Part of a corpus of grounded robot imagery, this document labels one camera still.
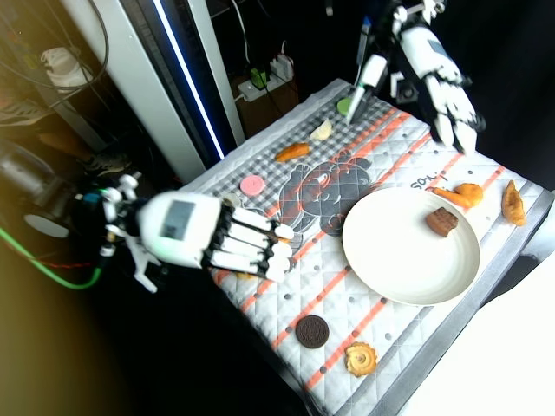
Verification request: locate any grey quilt with bear print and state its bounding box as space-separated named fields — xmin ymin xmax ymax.
xmin=180 ymin=77 xmax=555 ymax=416

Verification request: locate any white charger plug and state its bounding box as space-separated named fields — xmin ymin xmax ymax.
xmin=269 ymin=54 xmax=295 ymax=81

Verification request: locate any black looped cable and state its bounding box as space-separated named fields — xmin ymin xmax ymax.
xmin=0 ymin=0 xmax=110 ymax=94

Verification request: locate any cream round plate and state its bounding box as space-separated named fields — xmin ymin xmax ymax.
xmin=341 ymin=186 xmax=481 ymax=307

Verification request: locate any green cable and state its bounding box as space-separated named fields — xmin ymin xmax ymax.
xmin=0 ymin=227 xmax=103 ymax=290

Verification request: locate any brown chocolate toy cookie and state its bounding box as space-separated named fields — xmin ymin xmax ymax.
xmin=295 ymin=315 xmax=330 ymax=348

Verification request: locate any white toy dumpling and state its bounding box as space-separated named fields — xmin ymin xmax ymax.
xmin=309 ymin=119 xmax=334 ymax=141

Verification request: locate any golden toy fried dumpling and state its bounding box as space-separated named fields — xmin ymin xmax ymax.
xmin=501 ymin=179 xmax=527 ymax=227

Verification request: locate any white pillar with blue light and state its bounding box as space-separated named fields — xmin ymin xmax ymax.
xmin=60 ymin=0 xmax=246 ymax=184

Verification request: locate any white crumpled cloth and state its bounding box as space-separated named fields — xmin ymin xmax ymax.
xmin=41 ymin=46 xmax=95 ymax=88

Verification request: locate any brown cardboard box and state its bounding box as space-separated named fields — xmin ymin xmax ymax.
xmin=232 ymin=80 xmax=300 ymax=140

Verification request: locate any toy fried chicken drumstick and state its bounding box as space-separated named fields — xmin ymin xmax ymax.
xmin=432 ymin=182 xmax=485 ymax=209

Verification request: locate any green plug adapter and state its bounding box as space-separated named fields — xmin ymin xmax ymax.
xmin=249 ymin=64 xmax=270 ymax=90

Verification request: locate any yellow toy tart biscuit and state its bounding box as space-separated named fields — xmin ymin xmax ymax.
xmin=344 ymin=341 xmax=378 ymax=377

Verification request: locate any white power strip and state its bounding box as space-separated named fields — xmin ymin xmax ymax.
xmin=236 ymin=75 xmax=296 ymax=103

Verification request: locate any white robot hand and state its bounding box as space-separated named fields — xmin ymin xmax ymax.
xmin=345 ymin=23 xmax=487 ymax=155
xmin=138 ymin=191 xmax=297 ymax=283

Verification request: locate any orange fried toy food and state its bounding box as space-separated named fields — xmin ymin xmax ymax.
xmin=275 ymin=142 xmax=311 ymax=164

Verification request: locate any brown chocolate cake piece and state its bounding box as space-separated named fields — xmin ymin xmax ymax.
xmin=425 ymin=206 xmax=460 ymax=238

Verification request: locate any thin white power cable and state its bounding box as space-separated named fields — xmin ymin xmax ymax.
xmin=231 ymin=0 xmax=255 ymax=67

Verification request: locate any pink toy disc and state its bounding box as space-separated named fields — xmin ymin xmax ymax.
xmin=239 ymin=174 xmax=266 ymax=196

